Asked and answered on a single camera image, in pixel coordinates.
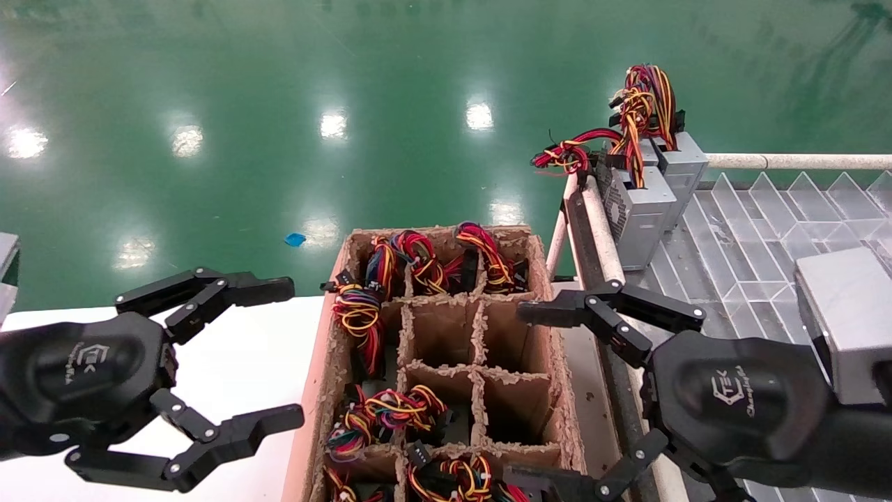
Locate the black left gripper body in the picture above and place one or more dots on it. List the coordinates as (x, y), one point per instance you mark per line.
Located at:
(77, 380)

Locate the blue scrap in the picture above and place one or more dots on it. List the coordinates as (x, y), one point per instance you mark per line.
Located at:
(295, 240)

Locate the brown cardboard divider box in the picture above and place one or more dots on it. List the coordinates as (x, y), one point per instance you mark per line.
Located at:
(509, 335)

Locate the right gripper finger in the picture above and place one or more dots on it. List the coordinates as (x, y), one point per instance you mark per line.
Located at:
(613, 307)
(564, 488)

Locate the black rack edge strip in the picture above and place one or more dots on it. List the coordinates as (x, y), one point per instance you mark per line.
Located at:
(582, 244)

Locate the grey metal box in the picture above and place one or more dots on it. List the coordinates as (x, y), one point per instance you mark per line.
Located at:
(7, 265)

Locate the cream rack pipe leg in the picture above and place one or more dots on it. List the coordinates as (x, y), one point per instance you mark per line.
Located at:
(559, 237)

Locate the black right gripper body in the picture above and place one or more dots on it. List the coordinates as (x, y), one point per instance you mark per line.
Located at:
(739, 404)

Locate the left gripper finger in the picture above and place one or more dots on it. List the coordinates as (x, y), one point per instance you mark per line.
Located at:
(209, 289)
(230, 436)

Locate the cream rack pipe rail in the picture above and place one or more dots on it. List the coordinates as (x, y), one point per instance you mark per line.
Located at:
(801, 161)
(603, 237)

